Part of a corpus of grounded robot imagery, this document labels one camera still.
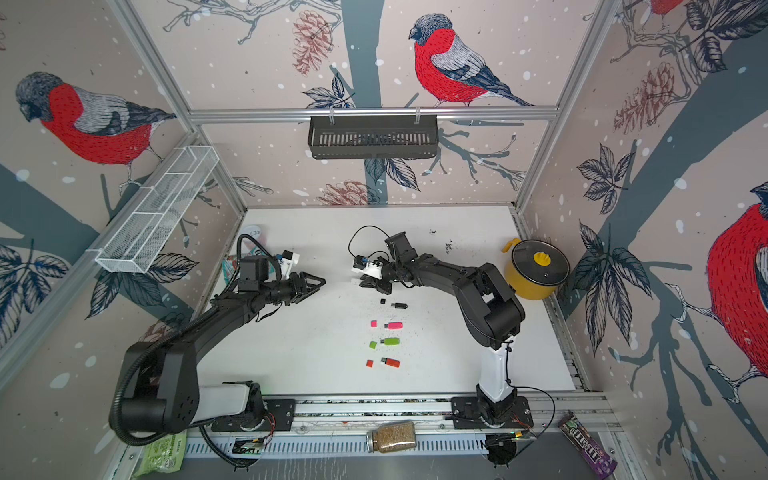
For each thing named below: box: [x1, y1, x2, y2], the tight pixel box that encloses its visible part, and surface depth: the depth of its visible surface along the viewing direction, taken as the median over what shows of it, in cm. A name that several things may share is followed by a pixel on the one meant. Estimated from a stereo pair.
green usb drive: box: [380, 337, 400, 346], surface depth 87 cm
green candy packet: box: [221, 255, 239, 285], surface depth 102 cm
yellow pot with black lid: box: [502, 238, 570, 300], surface depth 90 cm
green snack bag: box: [136, 430, 188, 477], surface depth 69 cm
